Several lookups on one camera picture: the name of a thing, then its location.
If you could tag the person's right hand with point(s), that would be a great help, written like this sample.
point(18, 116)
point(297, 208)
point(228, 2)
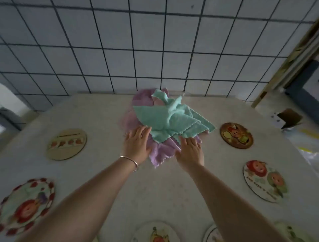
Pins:
point(190, 155)

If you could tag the person's left hand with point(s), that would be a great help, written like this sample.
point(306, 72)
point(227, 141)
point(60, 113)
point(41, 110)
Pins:
point(137, 147)

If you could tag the pile of cloths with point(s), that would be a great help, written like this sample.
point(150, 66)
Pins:
point(159, 119)

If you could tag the dark brown round coaster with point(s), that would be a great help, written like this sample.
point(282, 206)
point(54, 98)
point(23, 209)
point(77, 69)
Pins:
point(235, 135)

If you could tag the beige round coaster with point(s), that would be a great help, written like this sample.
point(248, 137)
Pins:
point(67, 144)

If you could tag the two faces round coaster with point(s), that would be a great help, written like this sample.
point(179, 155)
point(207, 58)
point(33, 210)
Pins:
point(264, 179)

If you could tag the pink rimmed cartoon coaster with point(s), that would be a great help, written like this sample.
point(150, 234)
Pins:
point(211, 236)

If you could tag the white ice cream coaster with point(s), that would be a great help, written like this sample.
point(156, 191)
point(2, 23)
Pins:
point(154, 234)

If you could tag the red bordered round coaster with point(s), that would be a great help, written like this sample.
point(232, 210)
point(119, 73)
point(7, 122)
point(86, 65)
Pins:
point(25, 207)

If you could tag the green cartoon coaster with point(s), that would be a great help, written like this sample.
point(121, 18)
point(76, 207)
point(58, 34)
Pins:
point(291, 234)

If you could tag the person's left forearm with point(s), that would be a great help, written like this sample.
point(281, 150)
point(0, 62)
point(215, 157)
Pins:
point(82, 207)

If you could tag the person's right forearm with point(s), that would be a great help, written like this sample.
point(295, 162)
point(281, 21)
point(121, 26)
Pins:
point(229, 212)

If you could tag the brown cardboard box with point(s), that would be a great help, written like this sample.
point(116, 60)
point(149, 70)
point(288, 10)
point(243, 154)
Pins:
point(289, 117)

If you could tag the clear plastic bag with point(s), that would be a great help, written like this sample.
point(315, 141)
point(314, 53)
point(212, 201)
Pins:
point(306, 147)

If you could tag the dark blue panel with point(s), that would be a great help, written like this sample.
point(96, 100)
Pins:
point(306, 82)

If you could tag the golden door frame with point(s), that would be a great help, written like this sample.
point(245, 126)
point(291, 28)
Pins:
point(260, 97)

